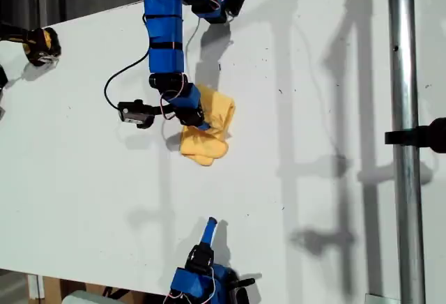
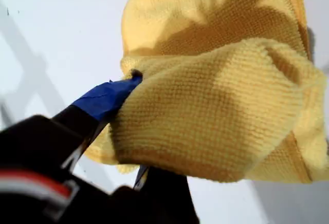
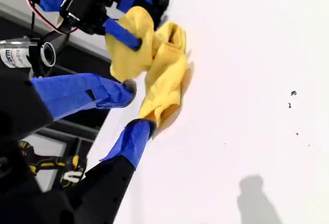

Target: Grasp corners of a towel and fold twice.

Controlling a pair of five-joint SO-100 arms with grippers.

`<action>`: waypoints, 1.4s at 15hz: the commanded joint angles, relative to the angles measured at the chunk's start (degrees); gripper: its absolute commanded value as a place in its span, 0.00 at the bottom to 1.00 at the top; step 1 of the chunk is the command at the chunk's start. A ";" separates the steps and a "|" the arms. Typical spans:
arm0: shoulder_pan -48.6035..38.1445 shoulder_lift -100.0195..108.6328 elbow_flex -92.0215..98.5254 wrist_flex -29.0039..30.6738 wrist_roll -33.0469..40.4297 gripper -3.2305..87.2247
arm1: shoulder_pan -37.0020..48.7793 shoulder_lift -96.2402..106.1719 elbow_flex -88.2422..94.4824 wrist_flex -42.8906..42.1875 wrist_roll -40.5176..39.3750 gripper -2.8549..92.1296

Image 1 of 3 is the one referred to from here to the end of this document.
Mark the black clamp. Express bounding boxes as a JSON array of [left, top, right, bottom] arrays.
[[384, 117, 446, 154]]

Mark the white bin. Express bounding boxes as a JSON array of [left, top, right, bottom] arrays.
[[61, 289, 111, 304]]

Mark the steel post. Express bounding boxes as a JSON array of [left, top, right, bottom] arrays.
[[387, 0, 426, 304]]

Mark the black camera cable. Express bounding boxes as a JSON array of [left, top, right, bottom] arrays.
[[103, 52, 151, 109]]

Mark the black camera stalk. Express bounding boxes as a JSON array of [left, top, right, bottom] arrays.
[[149, 103, 177, 119], [228, 275, 257, 287]]

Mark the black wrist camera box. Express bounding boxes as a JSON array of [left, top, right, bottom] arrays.
[[232, 284, 250, 304], [117, 99, 156, 130]]

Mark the white table leg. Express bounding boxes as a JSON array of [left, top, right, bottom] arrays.
[[27, 274, 45, 300]]

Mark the thin white cable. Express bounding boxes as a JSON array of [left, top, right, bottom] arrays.
[[183, 16, 202, 73]]

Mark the yellow square towel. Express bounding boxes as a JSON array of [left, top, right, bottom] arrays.
[[179, 84, 237, 168]]

